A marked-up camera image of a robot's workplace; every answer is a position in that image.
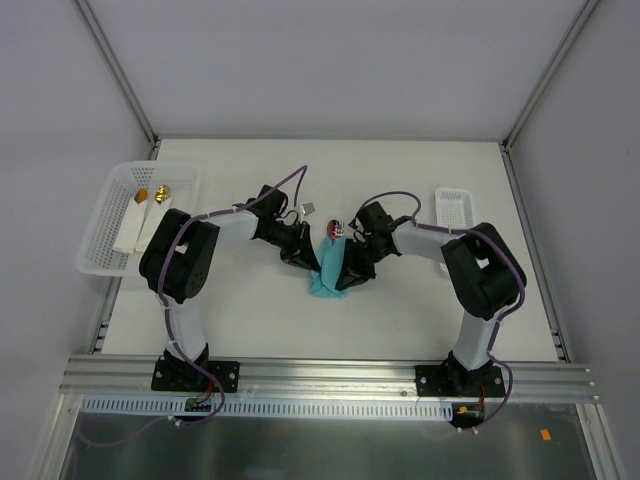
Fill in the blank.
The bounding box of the blue paper napkin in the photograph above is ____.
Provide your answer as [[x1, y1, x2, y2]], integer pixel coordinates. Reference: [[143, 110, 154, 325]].
[[309, 236, 348, 299]]

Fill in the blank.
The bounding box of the iridescent spoon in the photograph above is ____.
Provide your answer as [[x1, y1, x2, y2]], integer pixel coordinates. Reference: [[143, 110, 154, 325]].
[[326, 219, 345, 241]]

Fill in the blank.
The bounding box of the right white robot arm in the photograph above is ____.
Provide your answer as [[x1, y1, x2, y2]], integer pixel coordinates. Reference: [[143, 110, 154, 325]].
[[335, 201, 527, 398]]

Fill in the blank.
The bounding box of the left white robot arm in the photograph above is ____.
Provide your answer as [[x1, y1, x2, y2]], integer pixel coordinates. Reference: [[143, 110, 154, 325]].
[[139, 185, 320, 394]]

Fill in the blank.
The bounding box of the right rolled white napkin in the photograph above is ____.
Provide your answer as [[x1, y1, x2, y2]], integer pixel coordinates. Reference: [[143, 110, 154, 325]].
[[135, 184, 172, 252]]

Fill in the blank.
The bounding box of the small white utensil tray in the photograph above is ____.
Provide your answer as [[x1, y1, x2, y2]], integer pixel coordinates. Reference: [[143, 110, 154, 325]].
[[434, 187, 476, 229]]

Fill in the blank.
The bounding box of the large white plastic basket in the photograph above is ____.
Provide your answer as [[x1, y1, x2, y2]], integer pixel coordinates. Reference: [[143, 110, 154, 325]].
[[76, 161, 200, 277]]

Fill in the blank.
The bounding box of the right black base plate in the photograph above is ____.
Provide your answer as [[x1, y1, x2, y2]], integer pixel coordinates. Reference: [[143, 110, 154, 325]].
[[414, 364, 506, 399]]

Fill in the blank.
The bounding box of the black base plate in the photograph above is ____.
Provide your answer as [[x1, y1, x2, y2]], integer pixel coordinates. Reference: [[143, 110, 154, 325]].
[[150, 355, 240, 393], [414, 364, 506, 399]]

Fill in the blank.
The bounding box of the white slotted cable duct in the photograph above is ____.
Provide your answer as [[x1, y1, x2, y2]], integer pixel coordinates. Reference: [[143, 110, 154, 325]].
[[80, 395, 454, 422]]

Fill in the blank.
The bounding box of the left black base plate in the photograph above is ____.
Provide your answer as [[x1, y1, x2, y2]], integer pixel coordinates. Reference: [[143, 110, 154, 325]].
[[150, 355, 240, 393]]

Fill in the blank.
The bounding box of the aluminium mounting rail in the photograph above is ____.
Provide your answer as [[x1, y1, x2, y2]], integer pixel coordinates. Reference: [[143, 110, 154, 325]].
[[59, 355, 601, 404]]

